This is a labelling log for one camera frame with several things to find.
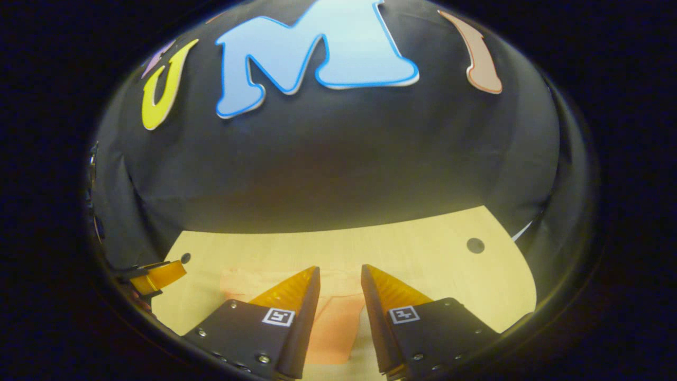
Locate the orange T-shirt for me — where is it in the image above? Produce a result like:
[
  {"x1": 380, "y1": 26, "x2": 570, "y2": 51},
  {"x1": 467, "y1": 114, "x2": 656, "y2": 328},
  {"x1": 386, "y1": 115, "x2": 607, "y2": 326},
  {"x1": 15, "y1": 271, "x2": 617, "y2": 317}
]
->
[{"x1": 219, "y1": 266, "x2": 371, "y2": 366}]

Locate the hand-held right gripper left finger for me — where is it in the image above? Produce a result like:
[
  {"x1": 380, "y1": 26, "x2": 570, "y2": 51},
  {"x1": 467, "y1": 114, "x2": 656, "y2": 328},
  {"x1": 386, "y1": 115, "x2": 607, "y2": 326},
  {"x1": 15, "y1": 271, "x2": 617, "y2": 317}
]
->
[{"x1": 182, "y1": 266, "x2": 322, "y2": 380}]

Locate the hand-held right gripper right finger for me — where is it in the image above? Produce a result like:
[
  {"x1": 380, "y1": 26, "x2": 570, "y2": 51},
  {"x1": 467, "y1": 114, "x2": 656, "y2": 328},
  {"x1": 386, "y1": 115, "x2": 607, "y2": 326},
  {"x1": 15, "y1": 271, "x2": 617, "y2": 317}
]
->
[{"x1": 361, "y1": 264, "x2": 500, "y2": 380}]

